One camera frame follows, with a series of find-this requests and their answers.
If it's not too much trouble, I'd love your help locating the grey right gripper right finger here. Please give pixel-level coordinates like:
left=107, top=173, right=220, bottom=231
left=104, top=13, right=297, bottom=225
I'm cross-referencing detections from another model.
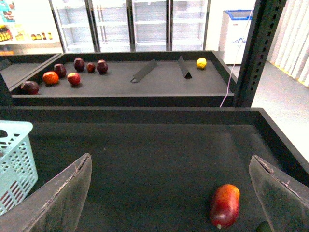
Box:
left=249, top=155, right=309, bottom=232

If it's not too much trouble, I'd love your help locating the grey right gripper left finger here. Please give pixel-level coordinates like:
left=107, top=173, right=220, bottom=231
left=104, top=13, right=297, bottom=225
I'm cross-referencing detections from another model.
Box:
left=0, top=153, right=92, bottom=232

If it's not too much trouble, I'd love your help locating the light blue plastic basket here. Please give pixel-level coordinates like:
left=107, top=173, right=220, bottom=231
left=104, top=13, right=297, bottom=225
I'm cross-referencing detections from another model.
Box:
left=0, top=120, right=38, bottom=215

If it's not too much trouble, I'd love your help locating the red apple on shelf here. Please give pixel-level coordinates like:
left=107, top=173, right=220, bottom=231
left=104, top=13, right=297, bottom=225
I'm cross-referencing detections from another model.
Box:
left=67, top=72, right=81, bottom=86

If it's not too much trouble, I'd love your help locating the green avocado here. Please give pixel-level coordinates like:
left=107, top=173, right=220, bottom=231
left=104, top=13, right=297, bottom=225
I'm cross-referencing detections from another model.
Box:
left=255, top=221, right=272, bottom=232

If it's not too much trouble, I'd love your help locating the red mango on table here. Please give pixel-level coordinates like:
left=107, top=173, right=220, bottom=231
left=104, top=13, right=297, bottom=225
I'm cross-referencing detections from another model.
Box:
left=210, top=184, right=240, bottom=229

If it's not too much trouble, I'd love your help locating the black front display tray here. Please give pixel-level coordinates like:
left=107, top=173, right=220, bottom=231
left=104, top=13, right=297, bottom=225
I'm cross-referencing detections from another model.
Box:
left=0, top=107, right=309, bottom=232

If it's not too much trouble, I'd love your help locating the black display tray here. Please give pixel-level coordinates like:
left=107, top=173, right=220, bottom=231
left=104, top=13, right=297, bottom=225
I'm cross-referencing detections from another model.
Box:
left=9, top=51, right=237, bottom=107
left=0, top=107, right=309, bottom=232

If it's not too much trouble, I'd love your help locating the dark purple fruit front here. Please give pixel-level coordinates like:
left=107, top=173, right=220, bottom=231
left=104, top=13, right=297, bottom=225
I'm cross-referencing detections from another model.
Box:
left=20, top=81, right=40, bottom=95

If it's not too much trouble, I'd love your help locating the orange fruit on shelf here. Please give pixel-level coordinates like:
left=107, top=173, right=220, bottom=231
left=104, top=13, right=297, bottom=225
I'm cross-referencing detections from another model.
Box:
left=42, top=71, right=59, bottom=85

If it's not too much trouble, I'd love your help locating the black rear display tray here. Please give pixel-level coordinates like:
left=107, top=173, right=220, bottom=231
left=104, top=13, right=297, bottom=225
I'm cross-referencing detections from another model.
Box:
left=9, top=51, right=237, bottom=107

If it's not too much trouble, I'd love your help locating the dark plum back left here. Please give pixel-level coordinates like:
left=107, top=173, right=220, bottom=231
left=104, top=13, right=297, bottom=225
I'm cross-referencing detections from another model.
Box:
left=54, top=63, right=67, bottom=78

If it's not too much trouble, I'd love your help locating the dark plum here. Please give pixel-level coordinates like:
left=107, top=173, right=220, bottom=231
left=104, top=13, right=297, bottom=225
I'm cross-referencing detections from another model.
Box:
left=97, top=59, right=108, bottom=74
left=54, top=63, right=67, bottom=78
left=73, top=58, right=85, bottom=72

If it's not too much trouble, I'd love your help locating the small dark red fruit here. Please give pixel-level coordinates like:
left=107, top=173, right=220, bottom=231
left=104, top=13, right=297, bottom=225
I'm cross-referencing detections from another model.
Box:
left=86, top=62, right=96, bottom=73

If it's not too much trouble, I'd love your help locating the dark plum back middle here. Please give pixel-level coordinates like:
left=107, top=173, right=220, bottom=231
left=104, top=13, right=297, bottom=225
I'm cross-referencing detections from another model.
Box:
left=73, top=58, right=85, bottom=72

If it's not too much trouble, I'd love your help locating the dark plum back right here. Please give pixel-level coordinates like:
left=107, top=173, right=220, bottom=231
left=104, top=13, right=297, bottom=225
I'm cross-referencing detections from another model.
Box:
left=97, top=59, right=108, bottom=74

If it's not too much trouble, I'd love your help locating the black shelf divider right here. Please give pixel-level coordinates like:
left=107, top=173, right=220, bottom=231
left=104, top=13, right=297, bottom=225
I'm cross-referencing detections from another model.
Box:
left=178, top=56, right=192, bottom=79

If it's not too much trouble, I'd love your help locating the black shelf divider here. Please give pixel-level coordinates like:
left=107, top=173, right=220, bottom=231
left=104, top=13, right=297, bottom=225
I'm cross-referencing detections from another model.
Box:
left=178, top=56, right=192, bottom=79
left=130, top=59, right=157, bottom=83

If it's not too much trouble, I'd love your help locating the yellow lemon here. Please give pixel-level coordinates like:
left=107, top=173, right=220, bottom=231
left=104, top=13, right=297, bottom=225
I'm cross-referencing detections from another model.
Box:
left=196, top=58, right=207, bottom=70

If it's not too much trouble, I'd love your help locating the black shelf divider left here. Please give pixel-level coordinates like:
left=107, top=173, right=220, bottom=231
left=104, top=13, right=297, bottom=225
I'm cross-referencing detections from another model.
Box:
left=130, top=59, right=157, bottom=83

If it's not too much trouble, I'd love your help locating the glass door refrigerator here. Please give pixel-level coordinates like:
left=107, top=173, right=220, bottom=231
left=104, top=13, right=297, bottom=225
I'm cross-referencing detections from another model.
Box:
left=50, top=0, right=211, bottom=53

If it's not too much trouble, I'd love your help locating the white blue chest freezer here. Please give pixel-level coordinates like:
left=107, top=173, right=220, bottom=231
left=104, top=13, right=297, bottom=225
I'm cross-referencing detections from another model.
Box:
left=218, top=10, right=253, bottom=65

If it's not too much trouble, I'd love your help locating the pink hanging cable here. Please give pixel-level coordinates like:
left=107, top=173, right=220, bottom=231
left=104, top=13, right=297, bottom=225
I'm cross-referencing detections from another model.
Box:
left=219, top=9, right=254, bottom=108

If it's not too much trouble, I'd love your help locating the black perforated upright post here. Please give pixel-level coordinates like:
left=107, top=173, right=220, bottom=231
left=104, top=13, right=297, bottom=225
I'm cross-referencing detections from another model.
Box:
left=233, top=0, right=287, bottom=107

